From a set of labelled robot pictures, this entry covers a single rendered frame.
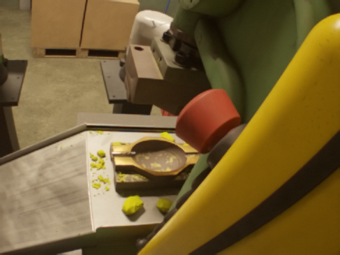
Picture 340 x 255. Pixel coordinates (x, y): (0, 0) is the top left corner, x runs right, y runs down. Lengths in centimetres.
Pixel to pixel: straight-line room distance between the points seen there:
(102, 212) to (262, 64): 33
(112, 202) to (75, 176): 9
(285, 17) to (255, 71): 5
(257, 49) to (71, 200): 37
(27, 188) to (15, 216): 7
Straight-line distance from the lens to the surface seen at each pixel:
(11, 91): 79
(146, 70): 29
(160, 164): 47
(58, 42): 287
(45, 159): 54
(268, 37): 20
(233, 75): 21
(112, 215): 41
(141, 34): 76
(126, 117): 57
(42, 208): 48
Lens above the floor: 136
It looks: 37 degrees down
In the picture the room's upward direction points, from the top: 22 degrees clockwise
